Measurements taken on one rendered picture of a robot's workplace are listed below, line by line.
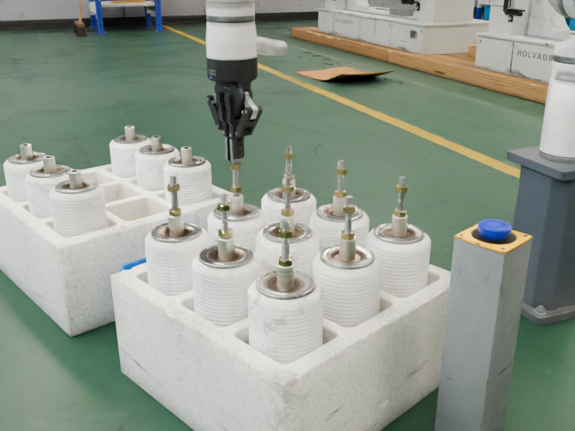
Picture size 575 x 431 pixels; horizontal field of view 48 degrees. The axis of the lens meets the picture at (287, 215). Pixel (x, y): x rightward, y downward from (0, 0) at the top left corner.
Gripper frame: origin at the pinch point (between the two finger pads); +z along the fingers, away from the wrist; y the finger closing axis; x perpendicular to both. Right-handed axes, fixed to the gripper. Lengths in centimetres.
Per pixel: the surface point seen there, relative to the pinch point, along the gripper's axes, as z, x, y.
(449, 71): 32, 245, -166
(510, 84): 30, 232, -116
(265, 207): 12.0, 7.0, -2.1
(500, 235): 3.6, 12.4, 41.0
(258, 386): 20.5, -15.3, 29.5
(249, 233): 12.6, -0.6, 4.6
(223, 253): 9.8, -10.7, 14.1
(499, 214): 36, 90, -14
